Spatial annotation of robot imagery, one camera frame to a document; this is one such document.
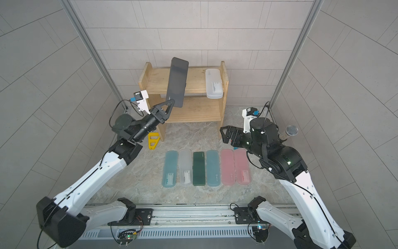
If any pink pencil case plain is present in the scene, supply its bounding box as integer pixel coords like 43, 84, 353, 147
221, 149, 236, 186

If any light blue pencil case bottom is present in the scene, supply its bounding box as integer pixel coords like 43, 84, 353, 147
206, 150, 221, 187

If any pink pencil case with label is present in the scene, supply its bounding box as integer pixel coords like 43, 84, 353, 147
234, 149, 251, 185

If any black pencil case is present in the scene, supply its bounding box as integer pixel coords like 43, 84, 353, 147
166, 57, 189, 108

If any clear white pencil case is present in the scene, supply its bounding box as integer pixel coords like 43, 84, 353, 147
205, 68, 223, 99
178, 149, 193, 186

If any dark green pencil case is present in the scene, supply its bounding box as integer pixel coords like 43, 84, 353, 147
192, 151, 206, 186

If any light teal pencil case top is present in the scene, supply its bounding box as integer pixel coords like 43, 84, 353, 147
162, 150, 178, 188

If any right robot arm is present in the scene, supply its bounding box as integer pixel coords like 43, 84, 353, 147
220, 117, 356, 249

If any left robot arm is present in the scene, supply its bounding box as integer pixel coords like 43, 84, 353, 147
36, 99, 175, 248

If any wooden two-tier shelf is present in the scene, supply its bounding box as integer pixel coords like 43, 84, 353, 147
138, 61, 229, 141

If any right green circuit board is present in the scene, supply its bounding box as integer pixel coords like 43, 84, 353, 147
250, 225, 269, 243

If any green circuit board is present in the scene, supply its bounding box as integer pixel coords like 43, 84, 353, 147
118, 229, 138, 247
250, 225, 269, 243

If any left green circuit board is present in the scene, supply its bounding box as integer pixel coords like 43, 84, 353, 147
118, 229, 138, 247

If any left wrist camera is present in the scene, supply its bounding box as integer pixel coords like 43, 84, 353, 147
130, 90, 150, 114

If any yellow triangular plastic frame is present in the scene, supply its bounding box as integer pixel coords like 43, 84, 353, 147
148, 132, 161, 150

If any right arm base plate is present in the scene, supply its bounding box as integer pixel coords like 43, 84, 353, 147
233, 206, 269, 226

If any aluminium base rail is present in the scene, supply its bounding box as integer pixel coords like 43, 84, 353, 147
61, 203, 322, 231

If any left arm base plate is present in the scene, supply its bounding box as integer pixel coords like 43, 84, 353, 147
107, 208, 153, 226

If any left aluminium corner post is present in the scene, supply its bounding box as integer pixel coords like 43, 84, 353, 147
60, 0, 122, 101

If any aluminium corner post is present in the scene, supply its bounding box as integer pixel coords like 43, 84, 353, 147
269, 0, 323, 109
60, 0, 122, 101

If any right aluminium corner post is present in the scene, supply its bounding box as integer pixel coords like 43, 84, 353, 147
269, 0, 323, 109

